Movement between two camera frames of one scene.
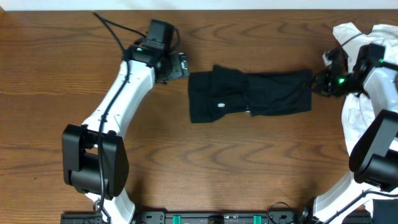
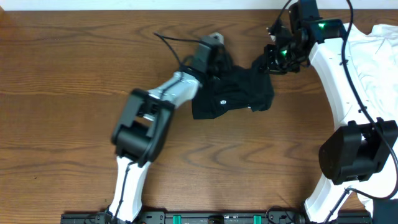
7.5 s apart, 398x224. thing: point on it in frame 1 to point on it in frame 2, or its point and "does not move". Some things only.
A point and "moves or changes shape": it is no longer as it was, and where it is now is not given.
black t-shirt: (225, 90) moves or changes shape
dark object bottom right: (385, 211) does not move
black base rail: (295, 216) does not move
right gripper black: (322, 86) to (270, 66)
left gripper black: (179, 66) to (219, 62)
